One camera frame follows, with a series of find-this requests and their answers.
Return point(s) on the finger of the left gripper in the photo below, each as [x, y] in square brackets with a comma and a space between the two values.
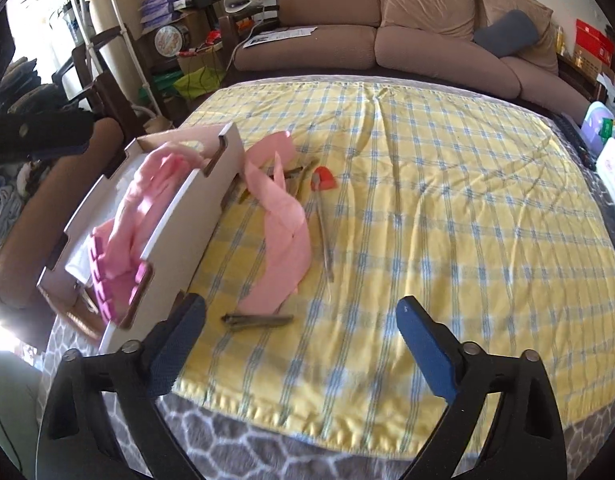
[46, 135]

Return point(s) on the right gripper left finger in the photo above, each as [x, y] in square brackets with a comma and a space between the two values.
[170, 343]

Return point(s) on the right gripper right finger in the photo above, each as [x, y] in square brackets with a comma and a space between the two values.
[434, 348]

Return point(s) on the metal nail clipper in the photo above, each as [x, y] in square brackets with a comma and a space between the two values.
[239, 321]

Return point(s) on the pink towel headband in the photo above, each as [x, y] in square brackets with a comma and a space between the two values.
[152, 189]

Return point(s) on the red handled cuticle pusher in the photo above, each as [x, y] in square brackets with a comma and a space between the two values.
[323, 180]

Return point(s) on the pink toe separator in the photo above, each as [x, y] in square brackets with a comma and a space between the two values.
[118, 298]

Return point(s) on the brown chair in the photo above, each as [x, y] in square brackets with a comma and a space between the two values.
[30, 242]

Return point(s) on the white cardboard box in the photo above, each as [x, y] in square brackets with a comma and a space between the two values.
[174, 249]

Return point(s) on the yellow plaid tablecloth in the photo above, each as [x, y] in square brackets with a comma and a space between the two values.
[472, 205]

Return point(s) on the purple white bottle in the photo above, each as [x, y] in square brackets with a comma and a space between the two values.
[595, 117]

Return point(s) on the paper sheet on sofa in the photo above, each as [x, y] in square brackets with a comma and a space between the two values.
[278, 35]

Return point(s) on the grey blue cushion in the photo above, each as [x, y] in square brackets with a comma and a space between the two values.
[512, 33]

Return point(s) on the brown sofa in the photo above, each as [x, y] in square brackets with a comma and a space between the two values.
[426, 38]

